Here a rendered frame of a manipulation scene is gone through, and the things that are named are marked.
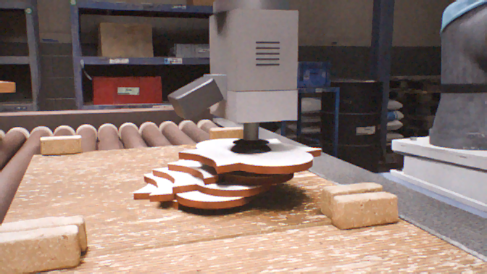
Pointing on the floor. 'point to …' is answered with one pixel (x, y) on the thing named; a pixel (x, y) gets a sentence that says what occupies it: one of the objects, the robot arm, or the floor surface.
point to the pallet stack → (416, 103)
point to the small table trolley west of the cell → (334, 113)
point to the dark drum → (354, 122)
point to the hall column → (383, 62)
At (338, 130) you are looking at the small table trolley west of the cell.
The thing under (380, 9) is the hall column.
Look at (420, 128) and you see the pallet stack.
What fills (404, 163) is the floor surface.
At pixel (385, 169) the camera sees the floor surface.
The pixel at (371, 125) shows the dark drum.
